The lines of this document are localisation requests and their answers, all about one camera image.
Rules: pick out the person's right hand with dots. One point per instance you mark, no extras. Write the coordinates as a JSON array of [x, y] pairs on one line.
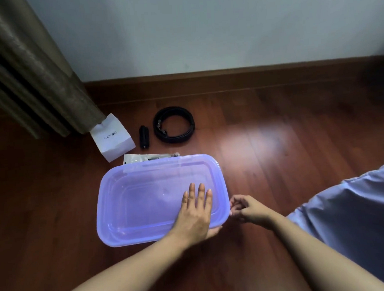
[[255, 211]]

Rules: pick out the person's left hand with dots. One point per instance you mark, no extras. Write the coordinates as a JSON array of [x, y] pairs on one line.
[[194, 220]]

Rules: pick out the person's right fingers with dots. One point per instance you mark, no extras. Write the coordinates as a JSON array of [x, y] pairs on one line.
[[237, 207]]

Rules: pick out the person's left little finger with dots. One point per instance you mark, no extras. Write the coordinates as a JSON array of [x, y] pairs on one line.
[[184, 200]]

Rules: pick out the person's left thumb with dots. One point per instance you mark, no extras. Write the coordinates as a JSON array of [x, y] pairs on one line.
[[215, 231]]

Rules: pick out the person's left middle finger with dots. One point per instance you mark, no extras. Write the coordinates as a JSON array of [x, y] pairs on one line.
[[201, 196]]

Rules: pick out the purple translucent container lid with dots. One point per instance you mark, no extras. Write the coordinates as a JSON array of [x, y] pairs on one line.
[[143, 199]]

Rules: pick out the person's left forearm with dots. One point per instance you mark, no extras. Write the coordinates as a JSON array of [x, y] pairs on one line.
[[122, 279]]

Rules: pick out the person's right forearm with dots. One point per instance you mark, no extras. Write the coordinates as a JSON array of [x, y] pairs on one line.
[[318, 259]]

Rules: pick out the purple translucent plastic container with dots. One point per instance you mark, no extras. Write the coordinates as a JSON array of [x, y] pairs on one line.
[[141, 216]]

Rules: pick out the clear plastic accessory packet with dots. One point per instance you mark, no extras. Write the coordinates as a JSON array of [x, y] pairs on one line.
[[140, 158]]

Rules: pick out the small black cylindrical device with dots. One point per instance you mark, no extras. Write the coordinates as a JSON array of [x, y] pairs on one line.
[[144, 137]]

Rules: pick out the white cardboard box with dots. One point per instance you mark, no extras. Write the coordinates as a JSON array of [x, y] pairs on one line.
[[113, 139]]

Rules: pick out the brown wooden baseboard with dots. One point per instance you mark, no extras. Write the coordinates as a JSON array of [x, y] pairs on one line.
[[240, 79]]

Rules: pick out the person's light blue trousers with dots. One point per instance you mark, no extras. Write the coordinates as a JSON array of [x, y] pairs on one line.
[[364, 220]]

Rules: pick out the brown pleated curtain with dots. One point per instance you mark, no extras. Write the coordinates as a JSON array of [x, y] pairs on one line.
[[25, 63]]

